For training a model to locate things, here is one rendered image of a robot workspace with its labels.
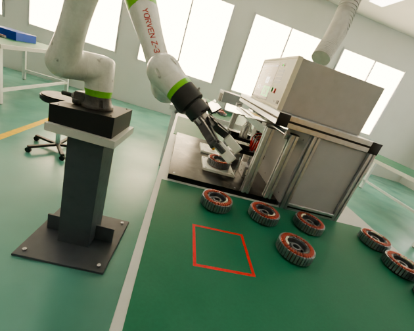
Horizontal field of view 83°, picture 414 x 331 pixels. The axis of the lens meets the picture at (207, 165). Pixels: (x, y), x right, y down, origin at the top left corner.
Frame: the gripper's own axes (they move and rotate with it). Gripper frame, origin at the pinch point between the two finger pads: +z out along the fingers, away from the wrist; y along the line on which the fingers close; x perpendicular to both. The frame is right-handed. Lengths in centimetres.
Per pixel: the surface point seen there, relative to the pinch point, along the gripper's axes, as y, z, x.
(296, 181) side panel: -21.7, 26.1, 6.1
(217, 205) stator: 4.4, 9.9, -14.6
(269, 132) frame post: -16.8, 3.4, 11.1
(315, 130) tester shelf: -20.3, 13.7, 23.7
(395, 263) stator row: -7, 63, 16
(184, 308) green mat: 41.4, 14.2, -15.3
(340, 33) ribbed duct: -167, -11, 90
